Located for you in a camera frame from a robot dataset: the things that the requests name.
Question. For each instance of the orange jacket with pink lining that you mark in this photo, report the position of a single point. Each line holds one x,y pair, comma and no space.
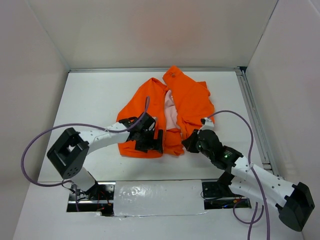
177,101

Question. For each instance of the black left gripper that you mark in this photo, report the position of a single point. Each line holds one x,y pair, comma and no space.
153,144

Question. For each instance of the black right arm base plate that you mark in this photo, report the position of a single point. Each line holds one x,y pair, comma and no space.
217,196

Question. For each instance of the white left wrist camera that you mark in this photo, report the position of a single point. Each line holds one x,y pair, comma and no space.
152,123

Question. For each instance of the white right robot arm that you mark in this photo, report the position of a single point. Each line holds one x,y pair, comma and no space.
294,202

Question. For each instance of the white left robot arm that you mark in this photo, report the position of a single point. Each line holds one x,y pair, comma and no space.
70,150

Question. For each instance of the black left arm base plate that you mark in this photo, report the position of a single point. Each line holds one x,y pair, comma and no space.
101,202

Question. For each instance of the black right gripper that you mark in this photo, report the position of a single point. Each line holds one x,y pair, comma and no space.
189,142

